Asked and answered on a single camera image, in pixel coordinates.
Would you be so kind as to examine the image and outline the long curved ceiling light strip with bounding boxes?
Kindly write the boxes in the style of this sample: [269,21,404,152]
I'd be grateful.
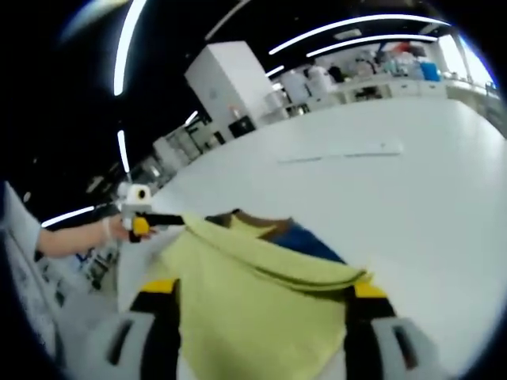
[268,14,452,55]

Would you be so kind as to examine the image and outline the blue storage bin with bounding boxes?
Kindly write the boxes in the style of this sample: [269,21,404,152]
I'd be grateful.
[419,60,441,82]

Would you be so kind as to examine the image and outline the short curved ceiling light strip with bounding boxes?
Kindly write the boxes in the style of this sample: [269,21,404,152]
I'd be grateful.
[306,34,437,59]

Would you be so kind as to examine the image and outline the white tall appliance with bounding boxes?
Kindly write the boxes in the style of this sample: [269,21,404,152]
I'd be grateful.
[305,64,330,99]

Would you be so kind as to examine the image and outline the black cabinet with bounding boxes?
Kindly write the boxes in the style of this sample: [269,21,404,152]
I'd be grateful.
[228,116,256,139]

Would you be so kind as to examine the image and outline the wide bright ceiling light strip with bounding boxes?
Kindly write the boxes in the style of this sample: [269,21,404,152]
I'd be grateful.
[113,0,148,97]

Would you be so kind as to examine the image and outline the white counter with cabinets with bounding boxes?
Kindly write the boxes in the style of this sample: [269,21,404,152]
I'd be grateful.
[259,73,507,122]

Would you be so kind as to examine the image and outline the yellow black blue garment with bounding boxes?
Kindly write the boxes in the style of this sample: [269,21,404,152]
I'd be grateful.
[148,208,376,380]

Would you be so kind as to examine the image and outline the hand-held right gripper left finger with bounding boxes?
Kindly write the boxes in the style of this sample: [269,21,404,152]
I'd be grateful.
[85,278,182,380]

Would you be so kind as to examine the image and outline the metal storage racks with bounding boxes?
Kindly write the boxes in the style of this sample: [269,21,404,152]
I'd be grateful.
[152,120,227,171]

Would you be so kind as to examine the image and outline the person's white printed shirt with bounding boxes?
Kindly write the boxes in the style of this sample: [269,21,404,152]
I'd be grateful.
[0,180,63,359]

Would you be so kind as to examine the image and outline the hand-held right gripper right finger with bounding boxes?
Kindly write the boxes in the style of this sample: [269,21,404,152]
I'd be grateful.
[345,283,453,380]

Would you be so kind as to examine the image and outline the person's left hand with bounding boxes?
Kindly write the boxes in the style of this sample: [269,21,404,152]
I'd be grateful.
[100,215,132,243]

